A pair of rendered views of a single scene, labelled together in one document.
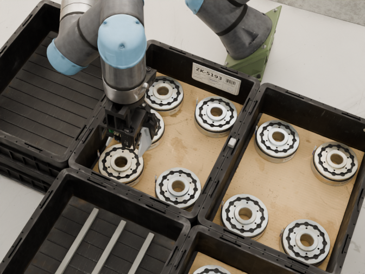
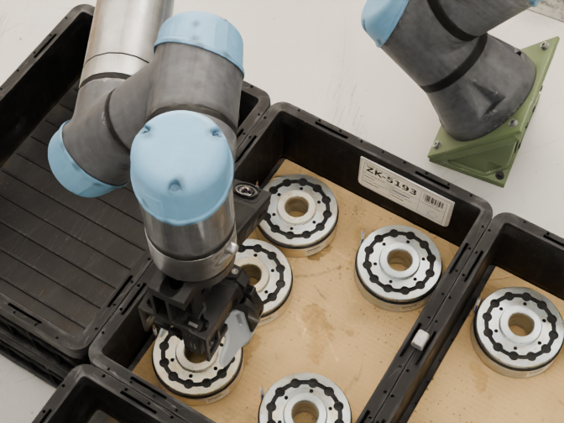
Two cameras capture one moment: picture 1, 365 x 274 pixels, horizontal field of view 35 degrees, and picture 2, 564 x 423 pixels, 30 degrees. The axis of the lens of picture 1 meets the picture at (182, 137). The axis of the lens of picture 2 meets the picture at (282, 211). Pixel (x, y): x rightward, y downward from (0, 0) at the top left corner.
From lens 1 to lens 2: 0.22 m
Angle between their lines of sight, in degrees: 6
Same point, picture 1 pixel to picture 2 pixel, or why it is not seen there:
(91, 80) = not seen: hidden behind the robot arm
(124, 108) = (185, 289)
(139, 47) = (213, 186)
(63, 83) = not seen: hidden behind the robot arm
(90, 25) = (128, 113)
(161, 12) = (319, 27)
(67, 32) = (86, 119)
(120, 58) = (173, 208)
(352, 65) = not seen: outside the picture
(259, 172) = (476, 394)
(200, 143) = (361, 321)
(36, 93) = (51, 189)
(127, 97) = (191, 270)
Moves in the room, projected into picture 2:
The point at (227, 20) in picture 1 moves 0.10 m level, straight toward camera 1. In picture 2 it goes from (443, 65) to (428, 126)
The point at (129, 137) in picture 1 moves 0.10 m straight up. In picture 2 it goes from (198, 339) to (190, 290)
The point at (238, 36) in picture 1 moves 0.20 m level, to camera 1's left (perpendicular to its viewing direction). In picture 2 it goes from (463, 97) to (315, 75)
